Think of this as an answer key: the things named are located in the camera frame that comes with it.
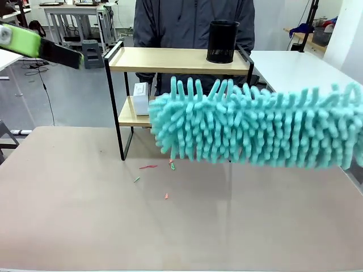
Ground white plastic box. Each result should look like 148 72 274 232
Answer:
133 82 151 117

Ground teal chenille duster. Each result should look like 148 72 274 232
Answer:
148 75 363 171

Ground black backpack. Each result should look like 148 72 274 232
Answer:
28 20 47 38

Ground grey plastic step stool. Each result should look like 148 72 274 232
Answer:
81 39 105 70

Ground grey metal desk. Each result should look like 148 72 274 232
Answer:
39 2 117 52

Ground white side table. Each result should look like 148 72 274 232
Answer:
0 49 25 72

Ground dark grey chair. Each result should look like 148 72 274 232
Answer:
0 118 20 166

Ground person in dark jacket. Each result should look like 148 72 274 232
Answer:
133 0 256 97

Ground black mesh pen holder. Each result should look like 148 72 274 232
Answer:
205 20 240 65

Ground large white table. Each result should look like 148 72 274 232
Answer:
248 50 353 95

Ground blue cloth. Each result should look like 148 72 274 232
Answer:
289 22 316 38

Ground wooden bench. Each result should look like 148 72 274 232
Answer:
282 27 327 53

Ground grey mesh basket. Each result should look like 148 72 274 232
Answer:
313 27 332 46

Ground black floor cable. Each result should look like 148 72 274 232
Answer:
24 62 57 126

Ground black frame wooden shelf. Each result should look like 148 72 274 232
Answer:
103 41 255 163

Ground black camera stand pole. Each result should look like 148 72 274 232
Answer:
291 0 320 53

